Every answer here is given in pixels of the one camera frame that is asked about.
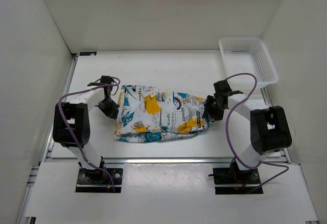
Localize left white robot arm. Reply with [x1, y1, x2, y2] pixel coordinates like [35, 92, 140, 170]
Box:
[53, 76, 121, 183]

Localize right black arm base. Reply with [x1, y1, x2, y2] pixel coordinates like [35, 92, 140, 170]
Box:
[208, 161, 263, 195]

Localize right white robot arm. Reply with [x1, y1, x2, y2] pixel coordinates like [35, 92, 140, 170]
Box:
[203, 80, 292, 183]

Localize white plastic mesh basket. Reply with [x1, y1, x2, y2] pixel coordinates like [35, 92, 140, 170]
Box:
[219, 37, 278, 89]

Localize dark label sticker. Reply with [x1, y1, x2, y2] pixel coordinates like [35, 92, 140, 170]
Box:
[79, 52, 97, 56]

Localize aluminium rail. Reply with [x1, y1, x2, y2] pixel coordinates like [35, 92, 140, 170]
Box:
[47, 156, 287, 164]

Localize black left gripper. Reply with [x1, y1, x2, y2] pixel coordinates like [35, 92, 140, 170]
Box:
[96, 98, 120, 120]

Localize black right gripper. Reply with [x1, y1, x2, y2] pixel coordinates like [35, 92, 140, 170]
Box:
[202, 95, 226, 121]

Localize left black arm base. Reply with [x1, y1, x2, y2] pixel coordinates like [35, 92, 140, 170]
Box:
[75, 167, 123, 193]

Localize white printed shorts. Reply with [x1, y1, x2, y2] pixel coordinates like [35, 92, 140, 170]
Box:
[115, 85, 214, 143]

